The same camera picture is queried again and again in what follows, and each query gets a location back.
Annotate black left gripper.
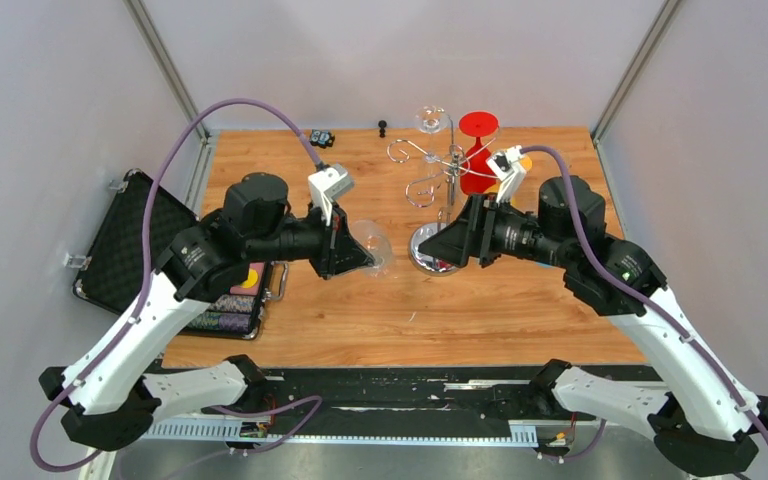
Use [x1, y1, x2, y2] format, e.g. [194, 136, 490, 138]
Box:
[245, 198, 375, 279]

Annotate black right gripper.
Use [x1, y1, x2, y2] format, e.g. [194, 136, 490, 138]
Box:
[417, 192, 573, 269]

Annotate clear ribbed goblet glass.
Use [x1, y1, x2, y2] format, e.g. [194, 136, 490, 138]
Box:
[350, 219, 394, 278]

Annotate yellow wine glass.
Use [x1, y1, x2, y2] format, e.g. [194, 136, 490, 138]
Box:
[483, 154, 533, 202]

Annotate clear wine glass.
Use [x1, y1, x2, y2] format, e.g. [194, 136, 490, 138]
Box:
[414, 105, 449, 195]

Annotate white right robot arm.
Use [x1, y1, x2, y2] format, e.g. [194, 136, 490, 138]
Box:
[419, 177, 768, 477]

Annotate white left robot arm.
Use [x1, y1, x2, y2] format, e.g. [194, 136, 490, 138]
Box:
[39, 165, 374, 451]

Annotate red wine glass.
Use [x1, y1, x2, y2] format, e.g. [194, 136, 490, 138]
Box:
[458, 111, 499, 195]

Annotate small black clip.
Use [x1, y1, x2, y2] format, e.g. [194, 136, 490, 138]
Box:
[308, 129, 335, 149]

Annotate black poker chip case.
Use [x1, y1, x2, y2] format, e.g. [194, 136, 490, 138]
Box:
[73, 169, 288, 340]

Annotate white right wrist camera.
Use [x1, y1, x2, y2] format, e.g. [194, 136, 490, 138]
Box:
[486, 145, 532, 204]

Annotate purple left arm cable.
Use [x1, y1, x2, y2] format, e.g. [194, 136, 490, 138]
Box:
[30, 97, 330, 480]

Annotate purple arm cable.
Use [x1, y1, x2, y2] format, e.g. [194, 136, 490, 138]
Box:
[30, 97, 330, 480]
[520, 144, 768, 480]

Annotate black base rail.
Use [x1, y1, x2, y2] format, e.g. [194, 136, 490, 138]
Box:
[264, 366, 573, 438]

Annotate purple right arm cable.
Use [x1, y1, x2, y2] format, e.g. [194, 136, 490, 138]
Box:
[520, 144, 768, 480]

